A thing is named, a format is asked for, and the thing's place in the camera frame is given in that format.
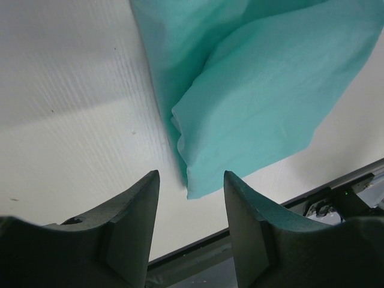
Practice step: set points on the teal t-shirt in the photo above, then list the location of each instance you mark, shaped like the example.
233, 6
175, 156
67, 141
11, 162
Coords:
241, 85

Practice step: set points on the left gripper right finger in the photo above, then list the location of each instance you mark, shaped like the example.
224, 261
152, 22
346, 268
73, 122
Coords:
275, 247

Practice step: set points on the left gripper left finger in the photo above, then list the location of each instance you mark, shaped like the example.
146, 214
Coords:
107, 246

